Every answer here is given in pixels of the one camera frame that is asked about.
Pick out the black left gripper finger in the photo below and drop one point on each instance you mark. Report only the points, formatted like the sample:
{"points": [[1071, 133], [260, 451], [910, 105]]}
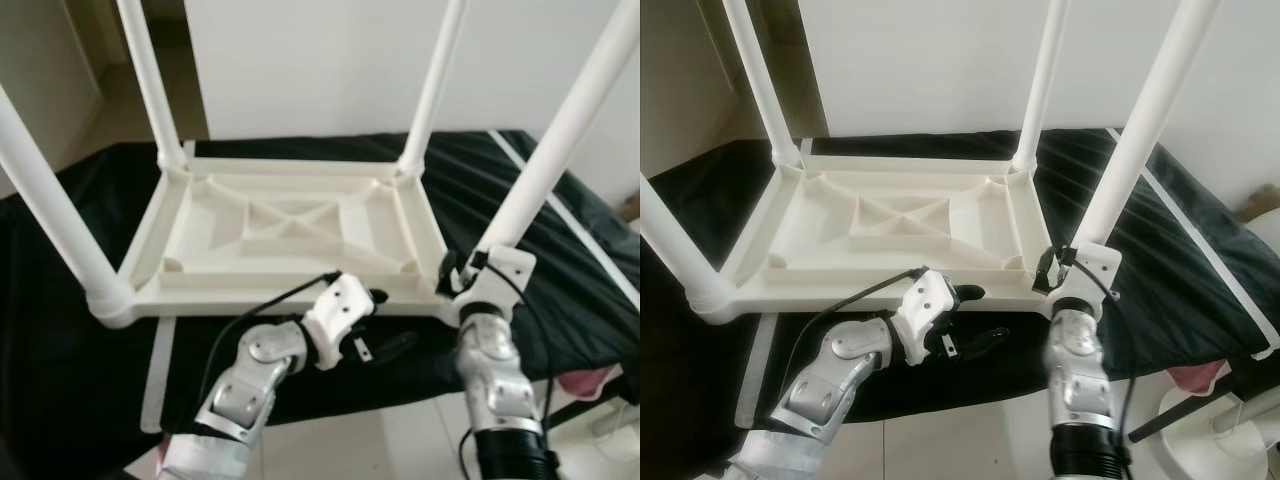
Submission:
{"points": [[379, 296], [970, 293], [988, 340], [397, 344]]}

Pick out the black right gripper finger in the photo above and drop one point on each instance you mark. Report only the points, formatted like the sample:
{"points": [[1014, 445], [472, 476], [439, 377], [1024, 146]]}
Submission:
{"points": [[446, 275], [1043, 270]]}

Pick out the white plastic table top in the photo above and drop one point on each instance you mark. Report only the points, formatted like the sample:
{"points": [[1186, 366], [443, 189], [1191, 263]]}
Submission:
{"points": [[810, 212], [200, 215]]}

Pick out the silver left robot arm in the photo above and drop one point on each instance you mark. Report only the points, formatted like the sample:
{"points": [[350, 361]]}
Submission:
{"points": [[835, 375], [250, 380]]}

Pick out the white tape strip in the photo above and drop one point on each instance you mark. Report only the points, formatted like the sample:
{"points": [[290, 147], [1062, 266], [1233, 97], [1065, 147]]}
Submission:
{"points": [[1200, 230], [757, 375], [158, 380], [580, 220]]}

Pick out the black tablecloth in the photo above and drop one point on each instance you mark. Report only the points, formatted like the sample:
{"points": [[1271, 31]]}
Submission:
{"points": [[60, 350], [1190, 300]]}

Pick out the pink rounded object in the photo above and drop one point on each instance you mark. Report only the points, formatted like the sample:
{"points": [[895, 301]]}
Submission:
{"points": [[1198, 375], [590, 380], [162, 456]]}

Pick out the brown wooden object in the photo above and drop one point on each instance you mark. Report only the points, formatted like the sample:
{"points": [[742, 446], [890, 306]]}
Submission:
{"points": [[630, 208]]}

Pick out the black metal table leg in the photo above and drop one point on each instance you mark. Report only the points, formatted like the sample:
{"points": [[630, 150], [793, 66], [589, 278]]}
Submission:
{"points": [[590, 405], [1185, 418]]}

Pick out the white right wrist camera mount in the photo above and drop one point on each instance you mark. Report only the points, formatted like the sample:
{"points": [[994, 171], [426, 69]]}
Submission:
{"points": [[500, 272], [1090, 268]]}

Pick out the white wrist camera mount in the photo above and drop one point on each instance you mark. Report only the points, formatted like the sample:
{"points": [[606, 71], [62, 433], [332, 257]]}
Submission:
{"points": [[338, 310], [1090, 268], [500, 272], [925, 305]]}

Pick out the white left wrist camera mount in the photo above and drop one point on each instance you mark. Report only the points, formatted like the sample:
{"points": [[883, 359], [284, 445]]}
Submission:
{"points": [[338, 310], [925, 305]]}

